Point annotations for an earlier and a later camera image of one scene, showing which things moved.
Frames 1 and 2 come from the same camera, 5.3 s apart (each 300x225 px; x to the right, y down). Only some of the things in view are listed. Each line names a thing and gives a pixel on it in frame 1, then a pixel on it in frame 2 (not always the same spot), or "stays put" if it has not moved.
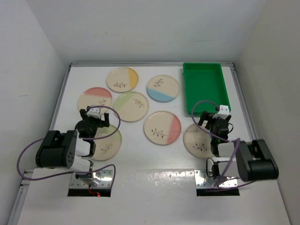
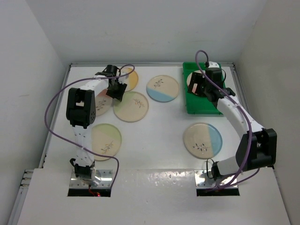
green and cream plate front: (107, 148) stays put
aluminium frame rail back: (126, 63) stays put
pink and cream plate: (162, 128) to (189, 76)
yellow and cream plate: (122, 79) stays put
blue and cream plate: (162, 88) stays put
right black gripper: (206, 116) to (196, 78)
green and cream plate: (131, 106) stays put
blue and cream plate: (197, 142) stays put
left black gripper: (104, 123) to (118, 94)
